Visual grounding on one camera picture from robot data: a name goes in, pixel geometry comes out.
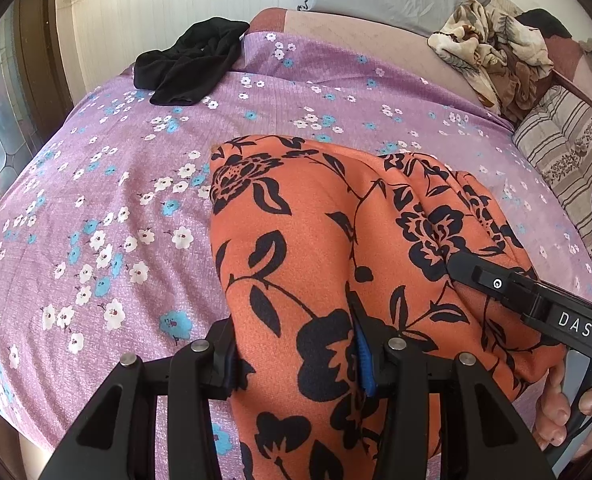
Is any orange black floral blouse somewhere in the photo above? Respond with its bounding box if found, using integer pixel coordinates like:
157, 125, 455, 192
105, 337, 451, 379
210, 136, 564, 479

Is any person's right hand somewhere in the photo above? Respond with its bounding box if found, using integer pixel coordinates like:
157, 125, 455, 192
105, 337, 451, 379
532, 361, 592, 462

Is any striped floral cushion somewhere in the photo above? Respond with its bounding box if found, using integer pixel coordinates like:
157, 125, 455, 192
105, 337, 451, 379
512, 86, 592, 256

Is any purple floral bed sheet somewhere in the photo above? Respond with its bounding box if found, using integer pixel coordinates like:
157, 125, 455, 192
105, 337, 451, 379
0, 30, 592, 480

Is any brown cream floral blanket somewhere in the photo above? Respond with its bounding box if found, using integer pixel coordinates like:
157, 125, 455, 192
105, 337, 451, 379
427, 0, 554, 124

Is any pink padded sofa backrest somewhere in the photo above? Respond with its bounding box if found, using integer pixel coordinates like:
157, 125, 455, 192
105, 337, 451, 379
545, 36, 592, 107

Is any pink quilted mattress cover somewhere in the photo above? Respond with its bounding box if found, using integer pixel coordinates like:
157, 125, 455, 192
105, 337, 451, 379
236, 8, 515, 136

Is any black garment on headboard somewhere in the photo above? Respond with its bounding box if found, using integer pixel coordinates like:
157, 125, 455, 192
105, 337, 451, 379
516, 9, 572, 39

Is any brown wooden glass door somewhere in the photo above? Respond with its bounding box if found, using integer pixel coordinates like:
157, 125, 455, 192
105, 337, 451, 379
0, 0, 72, 199

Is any black crumpled garment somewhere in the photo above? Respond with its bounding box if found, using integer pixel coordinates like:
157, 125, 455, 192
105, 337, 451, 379
133, 18, 249, 106

